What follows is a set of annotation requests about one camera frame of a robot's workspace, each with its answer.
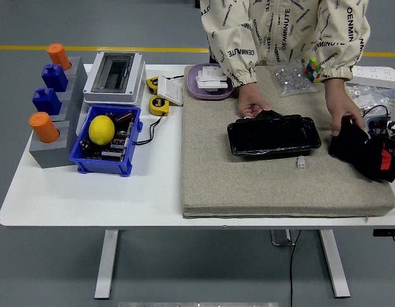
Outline person's left hand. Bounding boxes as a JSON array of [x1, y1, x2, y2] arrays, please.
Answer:
[[327, 95, 367, 137]]

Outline person's right hand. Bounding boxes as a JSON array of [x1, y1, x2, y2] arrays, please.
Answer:
[[237, 84, 271, 119]]

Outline glossy black panel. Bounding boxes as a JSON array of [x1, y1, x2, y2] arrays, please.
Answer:
[[227, 109, 322, 160]]

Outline black rag with red tag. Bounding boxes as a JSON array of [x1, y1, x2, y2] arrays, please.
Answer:
[[328, 115, 395, 184]]

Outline blue-rimmed tray of electronics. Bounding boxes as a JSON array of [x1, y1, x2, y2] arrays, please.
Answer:
[[364, 115, 395, 157]]

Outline clear bags of small parts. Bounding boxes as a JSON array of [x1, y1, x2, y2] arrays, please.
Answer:
[[346, 82, 395, 113]]

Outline clear bag of metal nuts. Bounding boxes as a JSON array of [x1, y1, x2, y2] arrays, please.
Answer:
[[268, 62, 318, 98]]

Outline white plastic parts pile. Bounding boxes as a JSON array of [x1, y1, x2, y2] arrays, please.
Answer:
[[194, 63, 229, 93]]

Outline multicolour puzzle cube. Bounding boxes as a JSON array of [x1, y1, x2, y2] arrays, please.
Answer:
[[305, 57, 323, 84]]

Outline white power strip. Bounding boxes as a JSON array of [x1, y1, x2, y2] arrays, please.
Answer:
[[352, 65, 395, 88]]

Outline purple tray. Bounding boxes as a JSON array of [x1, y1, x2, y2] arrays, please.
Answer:
[[183, 63, 235, 101]]

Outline person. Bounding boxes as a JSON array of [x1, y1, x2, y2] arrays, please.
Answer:
[[199, 0, 371, 89]]

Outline grey-brown mat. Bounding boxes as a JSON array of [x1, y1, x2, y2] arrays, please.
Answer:
[[181, 65, 395, 219]]

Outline yellow tape measure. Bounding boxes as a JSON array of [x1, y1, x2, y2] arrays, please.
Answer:
[[146, 75, 166, 94], [148, 95, 170, 116]]

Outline black box under table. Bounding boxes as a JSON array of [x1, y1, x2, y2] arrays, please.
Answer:
[[372, 228, 395, 249]]

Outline circuit board with capacitors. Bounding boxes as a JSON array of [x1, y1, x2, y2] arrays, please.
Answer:
[[79, 110, 136, 162]]

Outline grey electrical distribution box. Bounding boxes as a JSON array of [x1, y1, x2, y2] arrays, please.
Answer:
[[82, 51, 146, 106]]

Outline white table leg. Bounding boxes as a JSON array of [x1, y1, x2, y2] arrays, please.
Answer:
[[94, 229, 120, 301], [318, 229, 351, 299]]

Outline yellow lemon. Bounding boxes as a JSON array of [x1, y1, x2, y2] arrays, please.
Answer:
[[88, 114, 116, 146]]

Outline blue plastic bin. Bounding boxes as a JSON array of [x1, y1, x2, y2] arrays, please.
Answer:
[[68, 104, 143, 177]]

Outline orange cylinder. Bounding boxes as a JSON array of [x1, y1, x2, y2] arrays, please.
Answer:
[[28, 111, 60, 143], [46, 43, 72, 71]]

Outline blue notched block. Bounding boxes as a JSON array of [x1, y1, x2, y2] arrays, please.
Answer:
[[32, 86, 63, 116], [41, 63, 69, 93]]

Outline grey stepped block holder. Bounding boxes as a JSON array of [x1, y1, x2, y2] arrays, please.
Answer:
[[28, 56, 89, 169]]

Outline black cable loop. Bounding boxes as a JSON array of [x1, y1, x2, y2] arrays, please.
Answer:
[[360, 104, 392, 124]]

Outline white wall switch plate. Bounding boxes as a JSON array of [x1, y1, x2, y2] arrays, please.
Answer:
[[157, 76, 185, 106]]

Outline thin black cable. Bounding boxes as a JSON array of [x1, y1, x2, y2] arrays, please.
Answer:
[[134, 111, 169, 146]]

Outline black power cable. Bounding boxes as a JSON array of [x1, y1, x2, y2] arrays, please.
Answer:
[[288, 229, 302, 307]]

